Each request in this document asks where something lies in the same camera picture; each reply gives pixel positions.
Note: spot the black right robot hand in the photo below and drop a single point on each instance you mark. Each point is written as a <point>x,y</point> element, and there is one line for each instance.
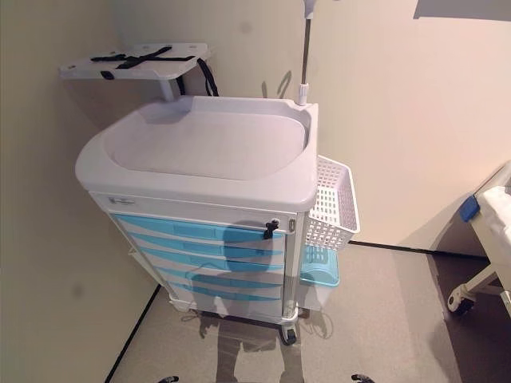
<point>362,378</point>

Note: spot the grey wall panel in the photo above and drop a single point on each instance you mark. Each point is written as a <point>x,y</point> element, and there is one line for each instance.
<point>463,7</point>

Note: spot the white side shelf board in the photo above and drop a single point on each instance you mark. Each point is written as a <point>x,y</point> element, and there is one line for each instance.
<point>159,64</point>

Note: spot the tall blue white cart drawer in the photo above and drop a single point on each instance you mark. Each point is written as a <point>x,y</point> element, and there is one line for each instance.
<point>223,301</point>

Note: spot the white medical cart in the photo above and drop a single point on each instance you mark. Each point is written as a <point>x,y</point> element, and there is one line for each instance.
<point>207,179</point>

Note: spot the blue bed corner bumper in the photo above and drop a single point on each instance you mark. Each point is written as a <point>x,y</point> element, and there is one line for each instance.
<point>470,207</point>

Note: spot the white perforated plastic basket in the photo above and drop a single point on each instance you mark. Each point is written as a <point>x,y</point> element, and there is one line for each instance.
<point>333,199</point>

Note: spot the black cart caster wheel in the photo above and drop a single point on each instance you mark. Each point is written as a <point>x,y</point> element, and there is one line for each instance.
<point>290,335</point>

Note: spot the white hospital bed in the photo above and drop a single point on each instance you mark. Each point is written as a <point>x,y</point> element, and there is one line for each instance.
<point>495,223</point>

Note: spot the grey bed caster wheel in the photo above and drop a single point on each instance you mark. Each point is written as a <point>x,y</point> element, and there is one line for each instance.
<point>460,302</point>

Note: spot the silver IV pole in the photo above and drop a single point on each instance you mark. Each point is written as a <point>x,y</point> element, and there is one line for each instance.
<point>306,52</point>

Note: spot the blue lidded waste bin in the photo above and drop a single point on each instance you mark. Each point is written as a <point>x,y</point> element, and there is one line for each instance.
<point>319,265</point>

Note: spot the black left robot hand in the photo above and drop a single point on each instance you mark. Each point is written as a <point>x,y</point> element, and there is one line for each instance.
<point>165,379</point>

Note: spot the silver cart side latch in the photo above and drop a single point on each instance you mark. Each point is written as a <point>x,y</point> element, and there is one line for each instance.
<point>292,226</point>

